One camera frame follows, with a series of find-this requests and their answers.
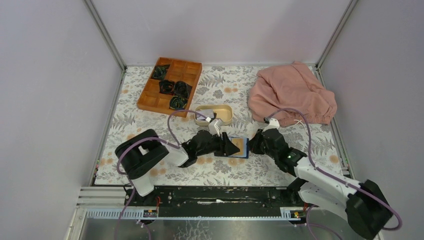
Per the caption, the black rolled item bottom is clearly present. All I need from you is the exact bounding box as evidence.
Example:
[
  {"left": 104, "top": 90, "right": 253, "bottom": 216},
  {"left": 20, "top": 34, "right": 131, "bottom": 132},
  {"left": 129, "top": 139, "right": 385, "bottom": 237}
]
[{"left": 169, "top": 95, "right": 188, "bottom": 110}]

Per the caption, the black rolled item top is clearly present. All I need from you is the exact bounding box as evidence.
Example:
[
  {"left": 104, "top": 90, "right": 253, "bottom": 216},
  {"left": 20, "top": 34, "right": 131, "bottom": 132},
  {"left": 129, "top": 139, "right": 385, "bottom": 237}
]
[{"left": 150, "top": 64, "right": 171, "bottom": 81}]

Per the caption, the black rolled item middle right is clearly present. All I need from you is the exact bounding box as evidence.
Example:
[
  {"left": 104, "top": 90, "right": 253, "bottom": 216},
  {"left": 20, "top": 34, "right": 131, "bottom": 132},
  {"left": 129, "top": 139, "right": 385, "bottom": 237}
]
[{"left": 173, "top": 81, "right": 192, "bottom": 99}]

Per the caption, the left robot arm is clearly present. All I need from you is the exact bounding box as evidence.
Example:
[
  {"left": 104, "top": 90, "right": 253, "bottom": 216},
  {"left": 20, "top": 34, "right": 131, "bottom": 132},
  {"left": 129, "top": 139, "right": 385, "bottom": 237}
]
[{"left": 114, "top": 129, "right": 241, "bottom": 197}]

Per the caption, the gold credit card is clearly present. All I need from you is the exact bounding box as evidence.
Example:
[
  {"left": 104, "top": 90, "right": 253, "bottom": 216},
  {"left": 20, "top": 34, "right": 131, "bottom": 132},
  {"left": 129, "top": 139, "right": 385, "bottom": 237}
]
[{"left": 230, "top": 137, "right": 249, "bottom": 158}]

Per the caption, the floral table mat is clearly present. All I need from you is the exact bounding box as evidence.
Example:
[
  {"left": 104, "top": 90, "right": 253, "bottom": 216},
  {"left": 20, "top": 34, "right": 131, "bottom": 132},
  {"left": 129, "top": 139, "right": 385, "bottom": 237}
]
[{"left": 94, "top": 66, "right": 343, "bottom": 187}]

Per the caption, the pink cloth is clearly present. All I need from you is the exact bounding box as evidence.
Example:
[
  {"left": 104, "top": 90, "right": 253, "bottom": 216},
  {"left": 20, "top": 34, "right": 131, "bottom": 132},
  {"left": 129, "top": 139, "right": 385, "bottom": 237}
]
[{"left": 247, "top": 61, "right": 337, "bottom": 127}]

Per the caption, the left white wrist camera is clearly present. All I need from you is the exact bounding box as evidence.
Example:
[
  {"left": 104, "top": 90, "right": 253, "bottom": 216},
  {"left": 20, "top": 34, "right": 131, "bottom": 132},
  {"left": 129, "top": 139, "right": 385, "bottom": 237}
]
[{"left": 207, "top": 118, "right": 223, "bottom": 136}]

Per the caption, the cream oval tray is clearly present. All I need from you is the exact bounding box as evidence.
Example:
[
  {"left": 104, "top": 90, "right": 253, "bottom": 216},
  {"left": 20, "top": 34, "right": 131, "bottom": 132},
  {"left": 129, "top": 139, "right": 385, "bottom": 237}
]
[{"left": 194, "top": 104, "right": 233, "bottom": 126}]

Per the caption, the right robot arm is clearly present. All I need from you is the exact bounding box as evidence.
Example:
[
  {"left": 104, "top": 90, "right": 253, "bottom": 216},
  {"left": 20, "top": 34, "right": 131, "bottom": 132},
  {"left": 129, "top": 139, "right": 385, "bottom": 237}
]
[{"left": 248, "top": 128, "right": 394, "bottom": 240}]

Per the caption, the black rolled item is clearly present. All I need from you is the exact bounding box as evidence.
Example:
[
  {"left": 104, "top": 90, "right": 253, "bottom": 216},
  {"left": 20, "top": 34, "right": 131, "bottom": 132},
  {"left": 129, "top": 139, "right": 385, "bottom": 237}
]
[
  {"left": 158, "top": 79, "right": 175, "bottom": 96},
  {"left": 150, "top": 64, "right": 171, "bottom": 81},
  {"left": 173, "top": 81, "right": 192, "bottom": 99},
  {"left": 169, "top": 95, "right": 188, "bottom": 110}
]

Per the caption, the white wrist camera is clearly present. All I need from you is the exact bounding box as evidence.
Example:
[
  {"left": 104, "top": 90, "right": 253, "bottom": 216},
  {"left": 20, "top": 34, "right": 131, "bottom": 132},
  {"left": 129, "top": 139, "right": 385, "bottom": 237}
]
[
  {"left": 207, "top": 118, "right": 223, "bottom": 136},
  {"left": 263, "top": 118, "right": 280, "bottom": 131}
]

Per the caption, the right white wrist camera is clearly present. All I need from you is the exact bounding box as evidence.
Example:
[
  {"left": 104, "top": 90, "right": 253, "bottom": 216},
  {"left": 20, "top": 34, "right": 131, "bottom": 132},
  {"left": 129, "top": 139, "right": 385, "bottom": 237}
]
[{"left": 263, "top": 118, "right": 280, "bottom": 131}]

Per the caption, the grey card in tray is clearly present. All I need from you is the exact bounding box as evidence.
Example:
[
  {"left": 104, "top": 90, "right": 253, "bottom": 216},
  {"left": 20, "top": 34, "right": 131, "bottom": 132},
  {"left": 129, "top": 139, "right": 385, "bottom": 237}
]
[{"left": 196, "top": 109, "right": 215, "bottom": 121}]

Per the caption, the wooden compartment tray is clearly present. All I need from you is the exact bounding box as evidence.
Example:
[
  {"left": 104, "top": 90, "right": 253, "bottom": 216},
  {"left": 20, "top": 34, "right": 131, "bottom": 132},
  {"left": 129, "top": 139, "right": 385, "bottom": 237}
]
[{"left": 136, "top": 57, "right": 203, "bottom": 118}]

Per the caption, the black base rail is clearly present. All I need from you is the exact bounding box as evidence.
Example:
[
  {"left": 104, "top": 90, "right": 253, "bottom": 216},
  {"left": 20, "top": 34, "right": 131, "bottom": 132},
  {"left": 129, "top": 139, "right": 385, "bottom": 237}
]
[{"left": 124, "top": 186, "right": 309, "bottom": 218}]

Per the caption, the blue leather card holder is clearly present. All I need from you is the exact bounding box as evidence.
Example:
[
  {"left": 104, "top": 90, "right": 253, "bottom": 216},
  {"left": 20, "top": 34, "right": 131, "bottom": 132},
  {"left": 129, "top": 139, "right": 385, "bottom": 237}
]
[{"left": 214, "top": 137, "right": 249, "bottom": 159}]

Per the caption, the black rolled item middle left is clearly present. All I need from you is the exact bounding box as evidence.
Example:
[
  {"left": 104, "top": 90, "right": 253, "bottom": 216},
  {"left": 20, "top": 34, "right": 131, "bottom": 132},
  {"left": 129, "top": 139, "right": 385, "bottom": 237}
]
[{"left": 158, "top": 79, "right": 175, "bottom": 96}]

